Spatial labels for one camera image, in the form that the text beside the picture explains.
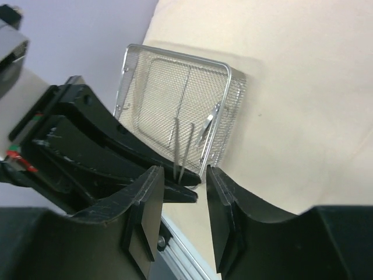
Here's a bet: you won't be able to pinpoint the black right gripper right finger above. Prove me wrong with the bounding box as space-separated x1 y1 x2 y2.
206 166 372 279

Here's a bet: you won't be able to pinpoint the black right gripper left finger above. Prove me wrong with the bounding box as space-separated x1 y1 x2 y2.
1 166 164 279

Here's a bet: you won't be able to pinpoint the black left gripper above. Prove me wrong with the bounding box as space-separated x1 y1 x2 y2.
3 76 198 214

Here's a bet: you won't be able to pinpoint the steel forceps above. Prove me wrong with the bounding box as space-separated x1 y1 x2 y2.
173 118 195 184

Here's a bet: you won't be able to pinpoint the wire mesh instrument tray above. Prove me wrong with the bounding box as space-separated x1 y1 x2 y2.
114 44 247 177

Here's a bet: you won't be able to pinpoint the beige cloth wrap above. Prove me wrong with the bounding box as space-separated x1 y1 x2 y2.
142 0 373 263

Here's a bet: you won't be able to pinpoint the curved steel tweezers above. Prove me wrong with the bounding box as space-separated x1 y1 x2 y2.
195 102 221 146

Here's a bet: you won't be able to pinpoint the aluminium front rail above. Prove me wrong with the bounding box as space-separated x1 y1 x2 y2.
149 215 220 280

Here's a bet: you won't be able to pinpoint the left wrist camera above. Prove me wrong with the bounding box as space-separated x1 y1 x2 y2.
1 4 29 98

